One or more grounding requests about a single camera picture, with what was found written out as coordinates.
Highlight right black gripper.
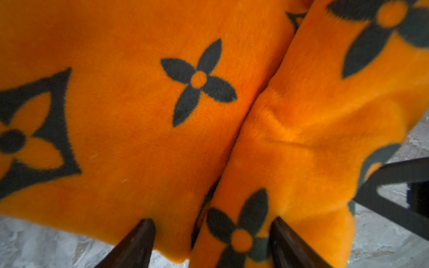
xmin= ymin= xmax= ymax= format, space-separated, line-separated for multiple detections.
xmin=354 ymin=157 xmax=429 ymax=241

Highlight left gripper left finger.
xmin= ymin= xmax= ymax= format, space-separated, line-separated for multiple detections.
xmin=95 ymin=219 xmax=156 ymax=268

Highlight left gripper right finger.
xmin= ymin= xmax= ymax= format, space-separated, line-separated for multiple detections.
xmin=269 ymin=217 xmax=332 ymax=268

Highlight orange patterned pillowcase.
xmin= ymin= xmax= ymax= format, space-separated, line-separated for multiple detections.
xmin=1 ymin=1 xmax=429 ymax=268

